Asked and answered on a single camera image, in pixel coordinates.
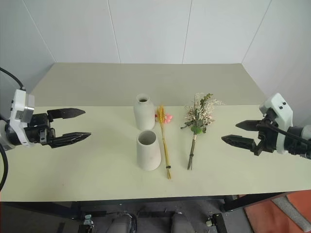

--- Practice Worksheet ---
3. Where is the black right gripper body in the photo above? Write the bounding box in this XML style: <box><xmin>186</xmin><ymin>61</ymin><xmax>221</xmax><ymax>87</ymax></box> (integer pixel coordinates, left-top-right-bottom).
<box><xmin>252</xmin><ymin>114</ymin><xmax>280</xmax><ymax>157</ymax></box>

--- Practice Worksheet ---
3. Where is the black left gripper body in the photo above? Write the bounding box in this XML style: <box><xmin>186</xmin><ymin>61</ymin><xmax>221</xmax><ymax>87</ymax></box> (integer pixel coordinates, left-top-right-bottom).
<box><xmin>23</xmin><ymin>112</ymin><xmax>57</xmax><ymax>147</ymax></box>

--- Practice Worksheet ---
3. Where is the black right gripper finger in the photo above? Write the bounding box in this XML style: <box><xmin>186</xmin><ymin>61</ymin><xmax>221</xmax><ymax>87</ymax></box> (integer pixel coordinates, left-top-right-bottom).
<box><xmin>221</xmin><ymin>134</ymin><xmax>259</xmax><ymax>153</ymax></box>
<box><xmin>235</xmin><ymin>119</ymin><xmax>262</xmax><ymax>132</ymax></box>

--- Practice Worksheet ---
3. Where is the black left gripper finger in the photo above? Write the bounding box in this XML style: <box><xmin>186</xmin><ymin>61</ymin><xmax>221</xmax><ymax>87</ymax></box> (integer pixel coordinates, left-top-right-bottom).
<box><xmin>47</xmin><ymin>108</ymin><xmax>86</xmax><ymax>122</ymax></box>
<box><xmin>49</xmin><ymin>132</ymin><xmax>92</xmax><ymax>149</ymax></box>

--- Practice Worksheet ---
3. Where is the white bottle-shaped vase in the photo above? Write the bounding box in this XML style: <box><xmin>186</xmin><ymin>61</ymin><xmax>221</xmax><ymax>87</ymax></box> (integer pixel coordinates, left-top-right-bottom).
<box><xmin>133</xmin><ymin>93</ymin><xmax>156</xmax><ymax>131</ymax></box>

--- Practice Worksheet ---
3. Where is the white conical vase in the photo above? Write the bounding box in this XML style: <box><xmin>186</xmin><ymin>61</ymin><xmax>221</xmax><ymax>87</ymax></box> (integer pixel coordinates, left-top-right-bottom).
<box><xmin>136</xmin><ymin>130</ymin><xmax>162</xmax><ymax>172</ymax></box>

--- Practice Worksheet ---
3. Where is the green and white flower bouquet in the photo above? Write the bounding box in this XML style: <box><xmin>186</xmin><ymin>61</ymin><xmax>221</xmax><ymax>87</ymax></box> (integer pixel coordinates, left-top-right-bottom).
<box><xmin>180</xmin><ymin>92</ymin><xmax>226</xmax><ymax>171</ymax></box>

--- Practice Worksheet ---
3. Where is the yellow wheat and pink bouquet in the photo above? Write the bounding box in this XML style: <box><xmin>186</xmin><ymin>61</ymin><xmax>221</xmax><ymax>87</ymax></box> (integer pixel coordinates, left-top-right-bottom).
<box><xmin>154</xmin><ymin>104</ymin><xmax>175</xmax><ymax>181</ymax></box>

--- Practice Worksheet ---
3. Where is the orange floor mat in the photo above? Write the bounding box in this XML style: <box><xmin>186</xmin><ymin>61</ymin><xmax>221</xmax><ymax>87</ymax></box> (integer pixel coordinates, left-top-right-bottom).
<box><xmin>239</xmin><ymin>190</ymin><xmax>311</xmax><ymax>233</ymax></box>

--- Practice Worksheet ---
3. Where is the dark rounded shape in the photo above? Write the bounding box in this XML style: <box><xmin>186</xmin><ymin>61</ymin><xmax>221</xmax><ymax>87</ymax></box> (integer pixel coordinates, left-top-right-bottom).
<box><xmin>171</xmin><ymin>211</ymin><xmax>193</xmax><ymax>233</ymax></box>
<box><xmin>109</xmin><ymin>213</ymin><xmax>138</xmax><ymax>233</ymax></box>

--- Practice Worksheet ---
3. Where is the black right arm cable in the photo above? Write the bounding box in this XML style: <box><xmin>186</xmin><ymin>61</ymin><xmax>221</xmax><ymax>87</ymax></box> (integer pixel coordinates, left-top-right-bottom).
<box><xmin>266</xmin><ymin>116</ymin><xmax>311</xmax><ymax>142</ymax></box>

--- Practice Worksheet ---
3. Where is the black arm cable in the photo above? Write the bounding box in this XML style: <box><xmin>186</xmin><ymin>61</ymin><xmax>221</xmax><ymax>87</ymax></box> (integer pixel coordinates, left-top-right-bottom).
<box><xmin>0</xmin><ymin>67</ymin><xmax>26</xmax><ymax>191</ymax></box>
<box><xmin>266</xmin><ymin>116</ymin><xmax>311</xmax><ymax>142</ymax></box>

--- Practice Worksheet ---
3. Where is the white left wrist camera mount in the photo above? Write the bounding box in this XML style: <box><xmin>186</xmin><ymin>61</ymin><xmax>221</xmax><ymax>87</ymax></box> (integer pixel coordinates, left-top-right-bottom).
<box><xmin>4</xmin><ymin>89</ymin><xmax>36</xmax><ymax>149</ymax></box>

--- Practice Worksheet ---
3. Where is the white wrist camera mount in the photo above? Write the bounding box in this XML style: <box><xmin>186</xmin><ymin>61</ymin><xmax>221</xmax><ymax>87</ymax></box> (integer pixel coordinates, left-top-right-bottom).
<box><xmin>4</xmin><ymin>89</ymin><xmax>36</xmax><ymax>149</ymax></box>
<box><xmin>259</xmin><ymin>92</ymin><xmax>294</xmax><ymax>155</ymax></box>

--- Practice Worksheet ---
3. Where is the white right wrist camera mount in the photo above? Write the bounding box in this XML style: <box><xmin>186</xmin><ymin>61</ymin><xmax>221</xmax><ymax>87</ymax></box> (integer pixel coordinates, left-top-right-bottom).
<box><xmin>259</xmin><ymin>92</ymin><xmax>294</xmax><ymax>155</ymax></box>

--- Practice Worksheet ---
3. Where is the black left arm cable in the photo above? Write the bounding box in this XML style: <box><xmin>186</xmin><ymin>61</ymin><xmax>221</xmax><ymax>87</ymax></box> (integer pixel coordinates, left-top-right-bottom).
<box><xmin>0</xmin><ymin>67</ymin><xmax>26</xmax><ymax>191</ymax></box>

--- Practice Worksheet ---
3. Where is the black caster wheel bracket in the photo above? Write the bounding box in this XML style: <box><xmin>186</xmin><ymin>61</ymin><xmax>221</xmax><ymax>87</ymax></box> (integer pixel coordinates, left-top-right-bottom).
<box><xmin>206</xmin><ymin>212</ymin><xmax>228</xmax><ymax>233</ymax></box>
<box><xmin>78</xmin><ymin>213</ymin><xmax>96</xmax><ymax>233</ymax></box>

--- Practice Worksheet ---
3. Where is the black table frame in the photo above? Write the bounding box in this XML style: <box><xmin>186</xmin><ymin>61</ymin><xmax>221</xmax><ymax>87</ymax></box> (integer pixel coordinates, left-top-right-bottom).
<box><xmin>0</xmin><ymin>191</ymin><xmax>296</xmax><ymax>219</ymax></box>

